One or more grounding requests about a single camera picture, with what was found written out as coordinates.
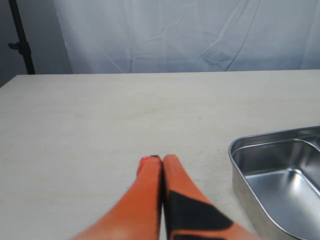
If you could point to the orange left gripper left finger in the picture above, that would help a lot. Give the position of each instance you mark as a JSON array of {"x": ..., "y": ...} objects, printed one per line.
[{"x": 137, "y": 215}]

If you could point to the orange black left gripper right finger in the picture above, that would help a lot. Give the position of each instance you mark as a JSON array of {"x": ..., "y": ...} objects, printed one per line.
[{"x": 189, "y": 214}]

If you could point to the stainless steel lunch box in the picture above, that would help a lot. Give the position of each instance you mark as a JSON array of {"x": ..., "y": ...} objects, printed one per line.
[{"x": 276, "y": 178}]

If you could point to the grey fabric backdrop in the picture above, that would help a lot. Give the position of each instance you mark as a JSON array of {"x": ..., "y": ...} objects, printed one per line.
[{"x": 164, "y": 36}]

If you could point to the black stand pole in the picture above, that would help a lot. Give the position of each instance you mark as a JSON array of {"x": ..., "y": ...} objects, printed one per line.
[{"x": 22, "y": 46}]

